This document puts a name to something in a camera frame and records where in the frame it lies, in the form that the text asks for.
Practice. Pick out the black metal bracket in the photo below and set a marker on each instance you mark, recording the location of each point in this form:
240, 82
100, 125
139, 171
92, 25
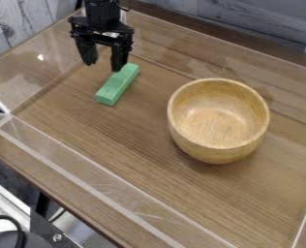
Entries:
44, 228

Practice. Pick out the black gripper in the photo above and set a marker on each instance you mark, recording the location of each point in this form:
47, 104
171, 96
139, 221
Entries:
100, 27

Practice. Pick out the green rectangular block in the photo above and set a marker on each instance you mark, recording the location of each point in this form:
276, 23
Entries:
116, 84

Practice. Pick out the light wooden bowl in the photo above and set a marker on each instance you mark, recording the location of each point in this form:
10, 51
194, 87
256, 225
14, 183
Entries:
218, 119

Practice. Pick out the clear acrylic tray wall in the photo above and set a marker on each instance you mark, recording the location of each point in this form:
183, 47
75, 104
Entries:
164, 135

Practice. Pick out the black table leg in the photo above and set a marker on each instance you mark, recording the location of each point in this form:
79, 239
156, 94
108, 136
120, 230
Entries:
42, 205

